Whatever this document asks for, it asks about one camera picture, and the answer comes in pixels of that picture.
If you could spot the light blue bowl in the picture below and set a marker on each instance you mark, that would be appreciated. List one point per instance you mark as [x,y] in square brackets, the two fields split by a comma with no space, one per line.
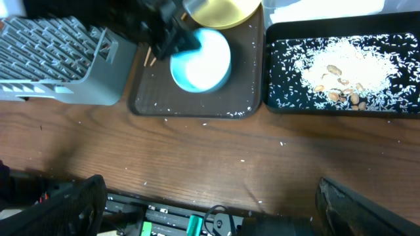
[206,69]

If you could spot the dark brown serving tray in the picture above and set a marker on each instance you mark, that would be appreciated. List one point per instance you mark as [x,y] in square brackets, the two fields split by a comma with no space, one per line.
[154,92]

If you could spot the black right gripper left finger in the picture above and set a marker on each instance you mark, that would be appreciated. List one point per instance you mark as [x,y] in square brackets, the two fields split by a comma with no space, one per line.
[77,210]

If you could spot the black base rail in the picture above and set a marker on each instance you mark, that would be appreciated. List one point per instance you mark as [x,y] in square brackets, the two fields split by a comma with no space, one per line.
[134,216]

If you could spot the yellow plate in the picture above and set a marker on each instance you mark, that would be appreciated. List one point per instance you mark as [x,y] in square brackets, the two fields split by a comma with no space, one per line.
[225,14]

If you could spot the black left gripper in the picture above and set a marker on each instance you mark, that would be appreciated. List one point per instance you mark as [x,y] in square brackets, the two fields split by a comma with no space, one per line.
[163,29]

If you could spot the left wooden chopstick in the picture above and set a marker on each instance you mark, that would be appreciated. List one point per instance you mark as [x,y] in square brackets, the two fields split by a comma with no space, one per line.
[149,51]

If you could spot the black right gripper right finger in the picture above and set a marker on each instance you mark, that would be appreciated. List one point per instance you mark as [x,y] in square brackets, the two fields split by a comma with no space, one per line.
[344,212]

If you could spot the grey plastic dish rack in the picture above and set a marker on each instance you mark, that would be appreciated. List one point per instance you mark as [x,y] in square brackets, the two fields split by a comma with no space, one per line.
[60,59]

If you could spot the black food waste tray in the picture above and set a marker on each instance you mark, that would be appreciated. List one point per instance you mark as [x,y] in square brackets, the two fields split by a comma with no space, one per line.
[404,22]

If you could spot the rice and peanut pile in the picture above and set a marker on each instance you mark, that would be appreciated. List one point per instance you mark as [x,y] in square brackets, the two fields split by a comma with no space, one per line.
[354,73]

